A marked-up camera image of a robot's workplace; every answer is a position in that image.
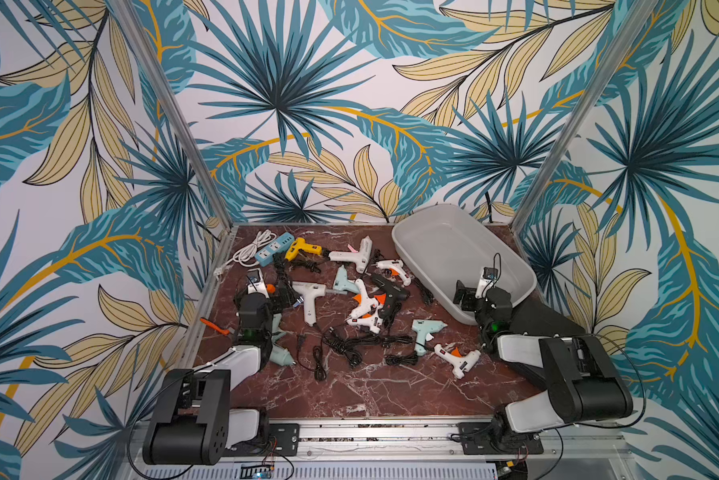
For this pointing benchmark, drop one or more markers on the teal power strip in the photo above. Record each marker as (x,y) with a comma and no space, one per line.
(281,244)

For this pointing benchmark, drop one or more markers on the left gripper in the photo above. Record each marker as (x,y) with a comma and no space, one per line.
(236,301)

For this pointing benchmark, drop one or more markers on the small white glue gun orange trigger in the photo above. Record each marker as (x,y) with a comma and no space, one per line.
(397,268)

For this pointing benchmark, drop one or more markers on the yellow glue gun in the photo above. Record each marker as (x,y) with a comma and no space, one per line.
(300,245)

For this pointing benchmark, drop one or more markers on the small white glue gun front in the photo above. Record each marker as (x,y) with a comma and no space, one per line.
(460,363)

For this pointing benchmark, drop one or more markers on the black glue gun orange trigger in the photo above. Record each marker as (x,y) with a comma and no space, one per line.
(394,295)

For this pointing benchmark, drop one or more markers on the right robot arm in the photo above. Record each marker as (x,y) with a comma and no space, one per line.
(576,378)

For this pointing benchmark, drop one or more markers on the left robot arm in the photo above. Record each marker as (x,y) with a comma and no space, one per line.
(192,422)

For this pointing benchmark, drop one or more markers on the large white glue gun blue trigger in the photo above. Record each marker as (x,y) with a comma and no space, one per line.
(309,292)

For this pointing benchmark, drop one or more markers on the large white glue gun pink stick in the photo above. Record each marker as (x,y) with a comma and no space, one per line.
(359,258)

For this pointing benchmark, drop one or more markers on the grey plastic storage box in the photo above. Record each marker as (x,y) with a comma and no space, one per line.
(443,244)

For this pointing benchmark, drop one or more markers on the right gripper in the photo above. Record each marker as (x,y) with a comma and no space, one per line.
(466,297)

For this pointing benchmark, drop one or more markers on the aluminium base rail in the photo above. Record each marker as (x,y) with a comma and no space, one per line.
(416,448)

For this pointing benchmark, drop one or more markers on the orange handled pliers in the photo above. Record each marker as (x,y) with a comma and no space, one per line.
(211,325)

